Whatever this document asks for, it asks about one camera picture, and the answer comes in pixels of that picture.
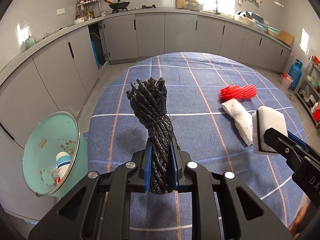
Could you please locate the white bottle with blue band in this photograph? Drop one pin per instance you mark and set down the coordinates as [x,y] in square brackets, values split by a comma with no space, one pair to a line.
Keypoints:
[62,160]

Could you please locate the blue checked tablecloth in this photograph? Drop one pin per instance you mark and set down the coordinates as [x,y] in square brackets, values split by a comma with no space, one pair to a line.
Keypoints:
[200,130]

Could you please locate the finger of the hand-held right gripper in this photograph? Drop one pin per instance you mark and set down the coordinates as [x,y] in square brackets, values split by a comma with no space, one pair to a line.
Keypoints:
[280,141]
[300,141]

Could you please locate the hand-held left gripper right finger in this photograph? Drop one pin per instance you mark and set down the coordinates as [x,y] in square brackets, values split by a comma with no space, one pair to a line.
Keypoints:
[175,170]

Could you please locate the dark bag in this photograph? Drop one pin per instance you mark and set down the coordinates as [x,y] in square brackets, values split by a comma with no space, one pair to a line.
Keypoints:
[250,13]

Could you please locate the blue crate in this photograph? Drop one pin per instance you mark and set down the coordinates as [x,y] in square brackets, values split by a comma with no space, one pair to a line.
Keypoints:
[260,26]

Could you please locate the blue gas cylinder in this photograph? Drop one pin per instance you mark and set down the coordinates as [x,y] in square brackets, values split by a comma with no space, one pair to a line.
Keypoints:
[95,55]
[296,75]

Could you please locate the glass jar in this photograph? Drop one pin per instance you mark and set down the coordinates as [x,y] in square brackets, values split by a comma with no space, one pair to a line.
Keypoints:
[104,13]

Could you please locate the teal kettle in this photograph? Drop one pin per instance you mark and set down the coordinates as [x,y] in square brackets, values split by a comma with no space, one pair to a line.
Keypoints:
[30,43]

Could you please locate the metal spice rack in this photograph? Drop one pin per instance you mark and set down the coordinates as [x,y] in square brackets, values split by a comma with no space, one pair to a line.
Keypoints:
[86,7]

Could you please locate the metal faucet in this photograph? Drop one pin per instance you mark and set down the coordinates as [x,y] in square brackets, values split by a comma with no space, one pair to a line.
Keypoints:
[216,6]

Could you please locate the wooden cutting board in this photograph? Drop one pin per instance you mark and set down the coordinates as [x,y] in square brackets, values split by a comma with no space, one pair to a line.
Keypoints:
[182,0]

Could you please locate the white sponge with black layer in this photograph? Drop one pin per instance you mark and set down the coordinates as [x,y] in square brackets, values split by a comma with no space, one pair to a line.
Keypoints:
[271,118]

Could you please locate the brown board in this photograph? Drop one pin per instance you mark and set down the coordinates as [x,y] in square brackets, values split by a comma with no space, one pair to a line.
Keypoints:
[286,38]

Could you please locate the white foam net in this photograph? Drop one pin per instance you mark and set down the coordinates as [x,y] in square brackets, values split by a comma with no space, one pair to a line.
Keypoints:
[237,115]

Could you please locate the white wall socket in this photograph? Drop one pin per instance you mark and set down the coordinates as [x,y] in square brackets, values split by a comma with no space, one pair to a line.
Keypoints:
[61,11]

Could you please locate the black wok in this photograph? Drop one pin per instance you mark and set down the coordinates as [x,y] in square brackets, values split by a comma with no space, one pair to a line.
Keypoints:
[120,5]

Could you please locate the teal bin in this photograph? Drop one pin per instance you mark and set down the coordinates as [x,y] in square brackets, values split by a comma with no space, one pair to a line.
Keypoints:
[45,135]

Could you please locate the person's right hand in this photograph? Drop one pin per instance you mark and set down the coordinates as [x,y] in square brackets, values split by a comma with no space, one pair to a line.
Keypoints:
[301,220]

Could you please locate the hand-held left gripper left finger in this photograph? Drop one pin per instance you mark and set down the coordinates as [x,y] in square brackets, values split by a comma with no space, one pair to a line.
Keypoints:
[148,167]

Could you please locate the metal shelf rack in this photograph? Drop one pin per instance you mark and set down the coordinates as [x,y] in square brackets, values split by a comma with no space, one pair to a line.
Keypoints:
[310,92]

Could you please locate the teal basins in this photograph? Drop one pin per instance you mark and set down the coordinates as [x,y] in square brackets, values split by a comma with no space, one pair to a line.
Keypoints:
[273,31]

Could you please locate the grey kitchen counter with cabinets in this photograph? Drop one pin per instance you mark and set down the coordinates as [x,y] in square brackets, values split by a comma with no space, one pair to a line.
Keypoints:
[175,35]

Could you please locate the red and white container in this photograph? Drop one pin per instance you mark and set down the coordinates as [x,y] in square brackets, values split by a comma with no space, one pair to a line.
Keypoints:
[286,80]

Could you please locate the gas stove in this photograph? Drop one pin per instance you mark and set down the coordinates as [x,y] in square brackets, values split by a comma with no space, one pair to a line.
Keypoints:
[146,7]

